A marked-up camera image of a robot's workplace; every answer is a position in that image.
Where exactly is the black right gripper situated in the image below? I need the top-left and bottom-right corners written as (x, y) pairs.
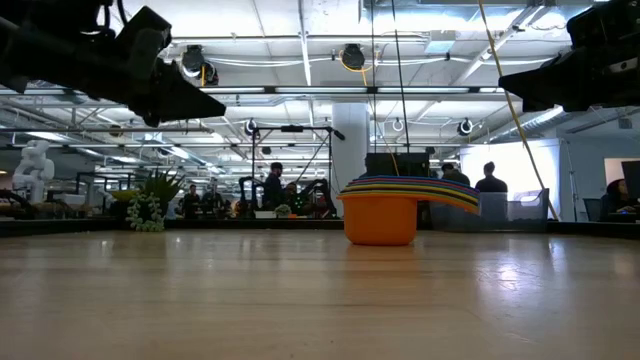
top-left (498, 0), bottom-right (640, 112)

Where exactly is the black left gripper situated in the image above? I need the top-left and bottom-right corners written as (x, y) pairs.
top-left (112, 5), bottom-right (227, 126)

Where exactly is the red measuring cup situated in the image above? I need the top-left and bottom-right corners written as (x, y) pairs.
top-left (352, 177), bottom-right (480, 198)

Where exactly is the cyan measuring cup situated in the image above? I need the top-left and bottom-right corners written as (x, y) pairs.
top-left (348, 180), bottom-right (480, 201)

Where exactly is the yellow measuring cup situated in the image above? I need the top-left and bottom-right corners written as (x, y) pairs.
top-left (344, 183), bottom-right (480, 204)

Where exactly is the navy measuring cup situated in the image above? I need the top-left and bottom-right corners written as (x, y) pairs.
top-left (341, 186), bottom-right (481, 207)

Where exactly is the green measuring cup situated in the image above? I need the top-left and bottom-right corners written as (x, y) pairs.
top-left (338, 189), bottom-right (481, 211)

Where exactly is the orange measuring cup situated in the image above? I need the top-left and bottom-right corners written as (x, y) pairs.
top-left (336, 192), bottom-right (481, 247)

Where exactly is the grey translucent plastic basket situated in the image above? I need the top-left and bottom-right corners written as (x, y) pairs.
top-left (429, 188), bottom-right (551, 232)

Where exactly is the artificial succulent plant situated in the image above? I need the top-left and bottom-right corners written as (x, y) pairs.
top-left (110, 169), bottom-right (186, 233)

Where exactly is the white round column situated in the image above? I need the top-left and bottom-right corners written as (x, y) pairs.
top-left (332, 103), bottom-right (371, 201)

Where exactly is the yellow hanging cable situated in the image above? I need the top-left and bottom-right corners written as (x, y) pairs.
top-left (477, 0), bottom-right (561, 221)

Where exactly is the black robot workcell frame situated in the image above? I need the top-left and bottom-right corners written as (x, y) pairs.
top-left (249, 124), bottom-right (346, 220)

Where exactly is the black wall monitor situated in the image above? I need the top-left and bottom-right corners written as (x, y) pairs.
top-left (621, 159), bottom-right (640, 200)

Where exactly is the black hanging cable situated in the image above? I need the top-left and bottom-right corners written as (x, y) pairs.
top-left (390, 0), bottom-right (412, 154)

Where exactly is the black aluminium table frame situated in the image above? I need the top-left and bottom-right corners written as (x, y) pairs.
top-left (0, 217), bottom-right (640, 240)

